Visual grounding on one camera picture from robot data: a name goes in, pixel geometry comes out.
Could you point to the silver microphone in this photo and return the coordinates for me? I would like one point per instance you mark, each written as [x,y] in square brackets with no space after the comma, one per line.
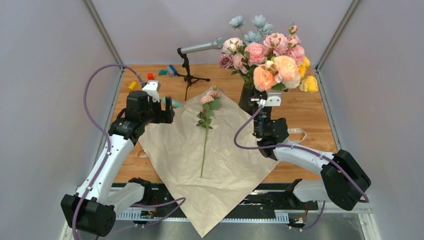
[216,44]

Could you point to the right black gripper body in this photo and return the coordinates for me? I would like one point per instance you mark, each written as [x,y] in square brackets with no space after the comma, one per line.
[264,115]

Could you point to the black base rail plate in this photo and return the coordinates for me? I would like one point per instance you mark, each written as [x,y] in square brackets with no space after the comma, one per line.
[267,203]

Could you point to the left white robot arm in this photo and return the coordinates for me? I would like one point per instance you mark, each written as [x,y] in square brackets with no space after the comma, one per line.
[92,209]

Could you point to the peach paper bouquet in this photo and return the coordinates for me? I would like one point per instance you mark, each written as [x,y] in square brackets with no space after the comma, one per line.
[213,170]

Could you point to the teal block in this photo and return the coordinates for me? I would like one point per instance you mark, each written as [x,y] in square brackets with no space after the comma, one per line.
[162,72]

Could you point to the black vase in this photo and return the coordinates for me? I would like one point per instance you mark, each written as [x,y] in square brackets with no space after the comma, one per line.
[245,102]

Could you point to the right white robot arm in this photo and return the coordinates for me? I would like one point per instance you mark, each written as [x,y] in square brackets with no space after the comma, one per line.
[344,181]

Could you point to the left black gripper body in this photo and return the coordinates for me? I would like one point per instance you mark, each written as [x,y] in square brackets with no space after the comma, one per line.
[154,114]

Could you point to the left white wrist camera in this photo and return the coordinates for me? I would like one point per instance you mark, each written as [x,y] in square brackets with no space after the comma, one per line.
[152,88]

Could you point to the teal toy microphone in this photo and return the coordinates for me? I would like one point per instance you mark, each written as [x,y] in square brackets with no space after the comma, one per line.
[175,104]

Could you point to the yellow block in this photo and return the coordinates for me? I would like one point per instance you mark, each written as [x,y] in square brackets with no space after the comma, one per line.
[132,86]

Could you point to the flower stems bunch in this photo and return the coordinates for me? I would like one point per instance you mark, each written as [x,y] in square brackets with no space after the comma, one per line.
[209,102]

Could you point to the peach orange flower stem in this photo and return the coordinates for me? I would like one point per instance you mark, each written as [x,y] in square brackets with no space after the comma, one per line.
[279,74]

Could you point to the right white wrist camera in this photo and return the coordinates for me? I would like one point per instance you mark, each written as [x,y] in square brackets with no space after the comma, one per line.
[266,99]

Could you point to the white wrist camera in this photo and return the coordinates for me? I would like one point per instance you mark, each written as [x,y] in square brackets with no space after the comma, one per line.
[152,88]
[266,99]

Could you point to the flowers in vase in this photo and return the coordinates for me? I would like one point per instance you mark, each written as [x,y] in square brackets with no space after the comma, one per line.
[242,56]

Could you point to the black microphone tripod stand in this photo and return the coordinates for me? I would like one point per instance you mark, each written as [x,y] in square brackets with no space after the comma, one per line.
[188,77]

